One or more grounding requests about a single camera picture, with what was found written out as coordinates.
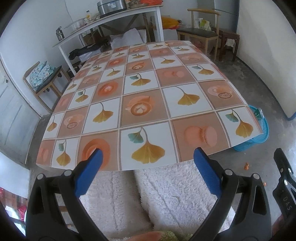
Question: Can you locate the steel rice cooker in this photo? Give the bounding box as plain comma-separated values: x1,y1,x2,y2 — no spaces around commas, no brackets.
97,0,127,17

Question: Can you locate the wooden chair black seat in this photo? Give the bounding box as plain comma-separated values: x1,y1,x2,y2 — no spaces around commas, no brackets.
177,9,221,61

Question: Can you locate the small steel canister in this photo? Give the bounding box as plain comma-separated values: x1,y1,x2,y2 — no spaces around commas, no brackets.
56,26,65,41

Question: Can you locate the glass bowl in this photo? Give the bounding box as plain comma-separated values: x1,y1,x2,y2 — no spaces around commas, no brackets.
65,19,86,32

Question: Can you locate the wooden chair with cushion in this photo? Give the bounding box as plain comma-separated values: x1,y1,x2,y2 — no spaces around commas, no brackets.
23,61,71,113

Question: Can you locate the white mattress blue edge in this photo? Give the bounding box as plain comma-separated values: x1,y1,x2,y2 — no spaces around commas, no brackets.
237,1,295,120

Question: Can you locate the yellow bag under table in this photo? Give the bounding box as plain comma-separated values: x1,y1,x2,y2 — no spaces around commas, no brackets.
161,16,182,30

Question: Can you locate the patterned tablecloth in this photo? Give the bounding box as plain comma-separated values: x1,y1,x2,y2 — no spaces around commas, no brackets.
36,41,262,171

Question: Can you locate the blue plastic trash basket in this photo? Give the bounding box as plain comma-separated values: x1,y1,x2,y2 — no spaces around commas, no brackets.
232,104,270,152

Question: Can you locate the white side table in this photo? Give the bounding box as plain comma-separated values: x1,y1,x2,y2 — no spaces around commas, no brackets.
54,4,164,76

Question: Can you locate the dark wooden stool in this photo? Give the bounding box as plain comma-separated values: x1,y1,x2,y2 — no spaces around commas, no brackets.
218,29,240,62

